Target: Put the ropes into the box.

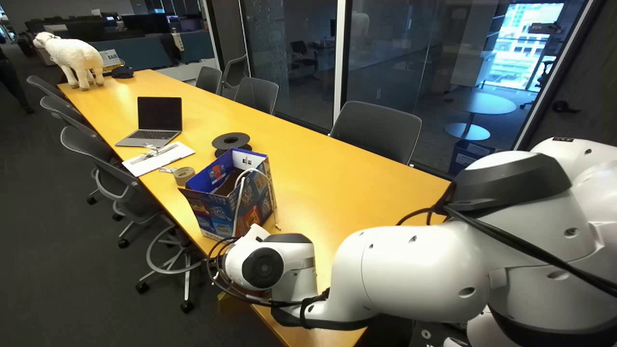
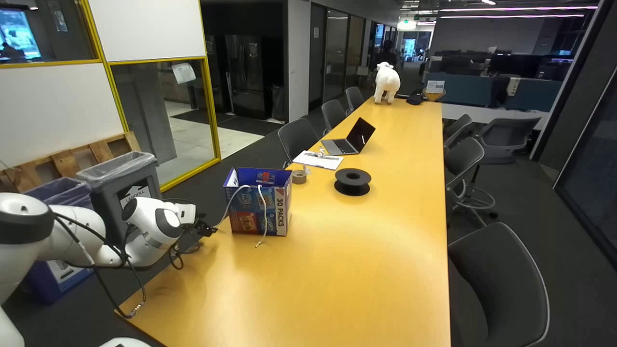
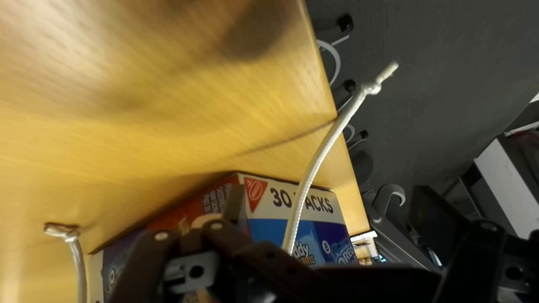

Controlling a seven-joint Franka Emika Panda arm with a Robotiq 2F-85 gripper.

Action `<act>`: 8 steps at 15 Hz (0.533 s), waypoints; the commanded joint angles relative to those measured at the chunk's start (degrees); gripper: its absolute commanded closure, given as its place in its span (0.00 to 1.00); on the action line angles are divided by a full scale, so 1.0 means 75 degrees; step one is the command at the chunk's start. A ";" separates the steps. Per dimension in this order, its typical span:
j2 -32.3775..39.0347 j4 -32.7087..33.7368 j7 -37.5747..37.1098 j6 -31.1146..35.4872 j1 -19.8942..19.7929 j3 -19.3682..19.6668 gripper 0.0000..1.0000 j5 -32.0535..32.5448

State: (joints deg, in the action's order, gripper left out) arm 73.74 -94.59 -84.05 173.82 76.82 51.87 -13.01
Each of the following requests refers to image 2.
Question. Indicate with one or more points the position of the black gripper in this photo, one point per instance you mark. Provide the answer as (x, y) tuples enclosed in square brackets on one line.
[(202, 227)]

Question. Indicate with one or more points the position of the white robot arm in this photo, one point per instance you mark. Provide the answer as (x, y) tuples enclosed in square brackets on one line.
[(32, 229)]

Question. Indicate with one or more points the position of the blue snack cardboard box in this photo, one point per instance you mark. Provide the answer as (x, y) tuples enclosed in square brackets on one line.
[(258, 198)]

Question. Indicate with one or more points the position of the grey plastic bin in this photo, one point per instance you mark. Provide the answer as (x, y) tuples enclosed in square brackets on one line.
[(113, 181)]

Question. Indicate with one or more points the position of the grey tape roll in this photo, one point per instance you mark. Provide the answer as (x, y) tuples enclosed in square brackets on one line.
[(299, 175)]

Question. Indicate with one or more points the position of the white paper sheets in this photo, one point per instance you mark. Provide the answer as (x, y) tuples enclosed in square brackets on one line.
[(318, 160)]

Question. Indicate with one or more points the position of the grey office chair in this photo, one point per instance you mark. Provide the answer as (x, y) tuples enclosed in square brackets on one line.
[(331, 111), (459, 161), (455, 129), (507, 281), (353, 96), (295, 136)]

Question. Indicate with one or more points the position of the black filament spool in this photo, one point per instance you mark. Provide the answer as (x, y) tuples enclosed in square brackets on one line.
[(351, 181)]

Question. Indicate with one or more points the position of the blue recycling bin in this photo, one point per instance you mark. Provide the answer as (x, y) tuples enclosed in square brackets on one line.
[(48, 279)]

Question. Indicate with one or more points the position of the open grey laptop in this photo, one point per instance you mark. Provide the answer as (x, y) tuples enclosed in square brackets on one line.
[(353, 142)]

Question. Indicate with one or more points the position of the white polar bear toy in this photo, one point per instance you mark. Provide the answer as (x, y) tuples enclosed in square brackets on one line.
[(385, 82)]

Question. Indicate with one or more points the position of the black desk phone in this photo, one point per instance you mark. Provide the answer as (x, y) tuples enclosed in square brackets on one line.
[(414, 98)]

